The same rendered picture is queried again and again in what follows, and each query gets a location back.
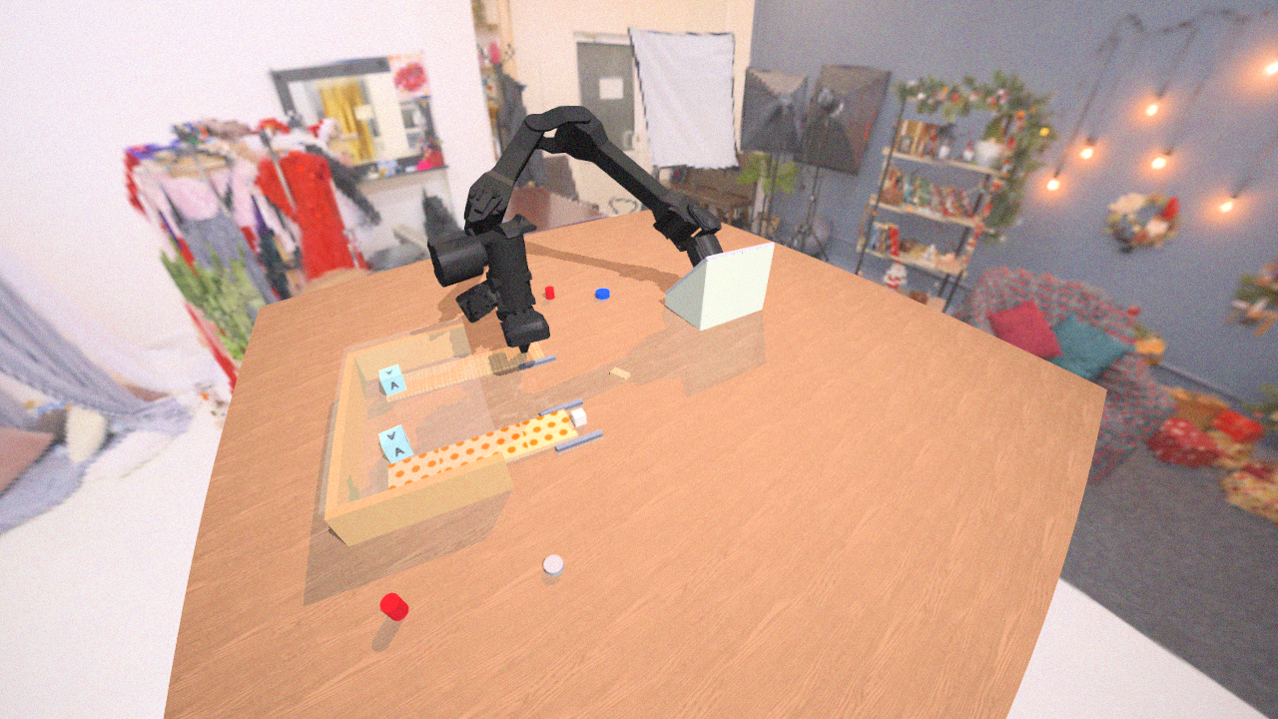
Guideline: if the white short cylinder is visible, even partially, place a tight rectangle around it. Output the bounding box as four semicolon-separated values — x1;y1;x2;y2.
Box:
543;554;564;576

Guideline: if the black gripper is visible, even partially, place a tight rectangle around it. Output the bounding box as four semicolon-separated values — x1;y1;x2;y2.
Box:
488;266;550;354

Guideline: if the orange grid-patterned strip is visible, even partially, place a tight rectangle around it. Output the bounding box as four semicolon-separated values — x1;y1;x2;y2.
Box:
473;342;544;375

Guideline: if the orange polka-dot strip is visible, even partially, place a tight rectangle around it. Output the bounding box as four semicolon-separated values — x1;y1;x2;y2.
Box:
496;407;579;464

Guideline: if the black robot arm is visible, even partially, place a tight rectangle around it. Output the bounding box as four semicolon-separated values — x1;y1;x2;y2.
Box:
427;105;725;323

